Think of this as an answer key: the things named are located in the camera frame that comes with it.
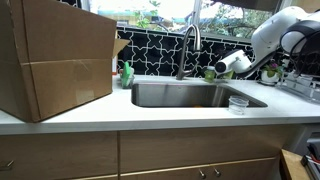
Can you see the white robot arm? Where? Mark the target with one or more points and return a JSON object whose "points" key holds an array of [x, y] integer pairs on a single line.
{"points": [[292, 29]]}

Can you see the small green bottle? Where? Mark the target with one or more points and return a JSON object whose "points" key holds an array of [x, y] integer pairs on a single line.
{"points": [[210, 74]]}

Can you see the stainless steel sink basin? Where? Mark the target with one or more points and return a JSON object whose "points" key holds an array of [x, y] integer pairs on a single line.
{"points": [[165, 95]]}

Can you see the orange object in sink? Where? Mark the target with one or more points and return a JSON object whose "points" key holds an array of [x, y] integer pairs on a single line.
{"points": [[198, 106]]}

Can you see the clear plastic cup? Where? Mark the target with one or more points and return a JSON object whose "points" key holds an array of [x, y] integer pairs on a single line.
{"points": [[237, 104]]}

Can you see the wooden cabinet doors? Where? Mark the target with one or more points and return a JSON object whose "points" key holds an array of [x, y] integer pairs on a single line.
{"points": [[220, 153]]}

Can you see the large brown cardboard box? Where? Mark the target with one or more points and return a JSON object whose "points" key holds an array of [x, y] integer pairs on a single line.
{"points": [[53, 57]]}

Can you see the potted plant white pot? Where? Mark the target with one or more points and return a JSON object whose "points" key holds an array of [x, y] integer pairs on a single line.
{"points": [[271, 73]]}

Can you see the wooden cabinet drawer front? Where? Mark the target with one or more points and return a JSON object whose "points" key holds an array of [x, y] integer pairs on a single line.
{"points": [[58, 156]]}

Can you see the metal dish rack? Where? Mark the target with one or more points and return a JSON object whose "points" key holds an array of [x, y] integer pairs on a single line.
{"points": [[304, 86]]}

